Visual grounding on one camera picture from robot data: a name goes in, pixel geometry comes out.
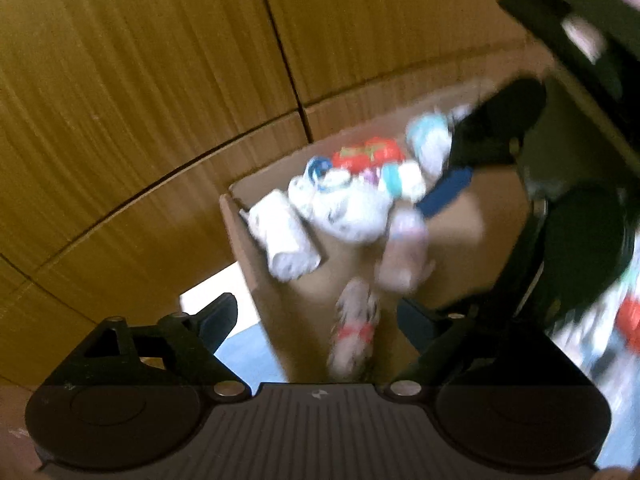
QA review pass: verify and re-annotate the white green patterned sock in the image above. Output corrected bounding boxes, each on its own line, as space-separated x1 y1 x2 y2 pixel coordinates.
326 276 380 382

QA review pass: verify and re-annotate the white grey sock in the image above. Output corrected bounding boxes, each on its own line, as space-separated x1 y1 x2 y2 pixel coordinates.
244 190 322 283

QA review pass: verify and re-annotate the teal white rolled sock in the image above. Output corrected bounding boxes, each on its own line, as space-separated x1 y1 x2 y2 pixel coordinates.
378 112 452 204

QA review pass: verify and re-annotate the white mattress corner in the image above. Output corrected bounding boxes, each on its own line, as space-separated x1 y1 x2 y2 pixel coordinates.
179 262 260 337

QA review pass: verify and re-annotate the red green sock bundle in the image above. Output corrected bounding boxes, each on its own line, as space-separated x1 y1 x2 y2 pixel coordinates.
331 138 406 174

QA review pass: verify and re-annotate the pale pink rolled sock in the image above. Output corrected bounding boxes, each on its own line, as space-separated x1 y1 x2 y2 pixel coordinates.
374 208 435 295

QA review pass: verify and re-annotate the white blue rolled sock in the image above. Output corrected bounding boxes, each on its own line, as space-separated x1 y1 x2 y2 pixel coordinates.
288 156 394 244

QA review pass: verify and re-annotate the brown cardboard box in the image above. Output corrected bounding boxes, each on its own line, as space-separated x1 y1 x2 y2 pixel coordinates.
218 39 640 386

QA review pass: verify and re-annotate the light blue blanket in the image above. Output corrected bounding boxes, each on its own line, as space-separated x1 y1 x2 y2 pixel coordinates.
216 261 639 468

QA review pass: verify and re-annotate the red orange sock bundle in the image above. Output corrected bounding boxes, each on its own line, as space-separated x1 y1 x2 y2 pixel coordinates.
615 294 640 354

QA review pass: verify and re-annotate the wooden wardrobe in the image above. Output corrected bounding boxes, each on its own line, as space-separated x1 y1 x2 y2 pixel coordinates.
1 0 550 389

